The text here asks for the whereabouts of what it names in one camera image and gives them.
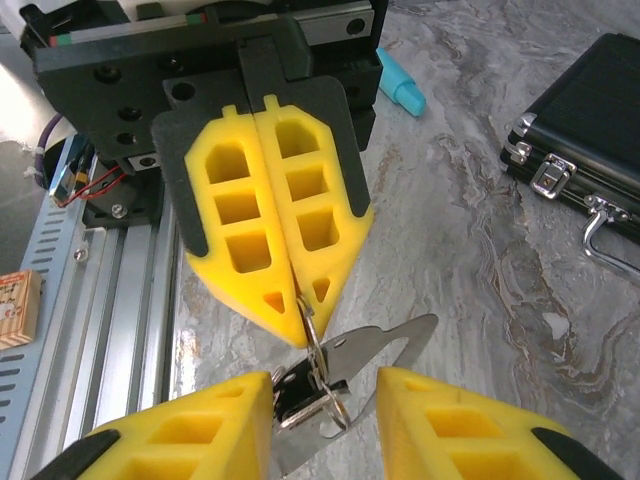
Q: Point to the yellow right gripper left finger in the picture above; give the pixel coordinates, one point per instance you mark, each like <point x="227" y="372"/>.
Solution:
<point x="200" y="440"/>

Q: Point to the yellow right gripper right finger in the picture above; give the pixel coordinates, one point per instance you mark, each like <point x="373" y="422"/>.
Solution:
<point x="450" y="440"/>

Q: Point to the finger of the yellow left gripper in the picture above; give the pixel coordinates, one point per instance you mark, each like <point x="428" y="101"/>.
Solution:
<point x="210" y="225"/>
<point x="345" y="240"/>

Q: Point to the small silver split keyring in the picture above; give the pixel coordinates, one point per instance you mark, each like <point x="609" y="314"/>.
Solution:
<point x="310" y="330"/>

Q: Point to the large silver split keyring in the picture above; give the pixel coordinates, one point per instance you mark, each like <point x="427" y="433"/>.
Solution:
<point x="300" y="420"/>

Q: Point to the silver metal key plate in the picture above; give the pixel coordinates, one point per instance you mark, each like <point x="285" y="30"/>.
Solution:
<point x="372" y="350"/>

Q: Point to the small circuit board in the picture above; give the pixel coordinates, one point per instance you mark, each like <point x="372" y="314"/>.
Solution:
<point x="70" y="175"/>

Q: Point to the teal plastic marker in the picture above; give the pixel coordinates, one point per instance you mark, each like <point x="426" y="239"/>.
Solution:
<point x="400" y="85"/>

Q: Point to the small printed wooden block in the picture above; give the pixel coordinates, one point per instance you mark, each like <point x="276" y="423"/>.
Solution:
<point x="17" y="310"/>

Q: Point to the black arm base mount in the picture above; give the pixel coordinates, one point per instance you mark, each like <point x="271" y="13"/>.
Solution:
<point x="130" y="200"/>

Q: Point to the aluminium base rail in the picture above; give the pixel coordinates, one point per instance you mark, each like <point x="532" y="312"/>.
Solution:
<point x="125" y="325"/>

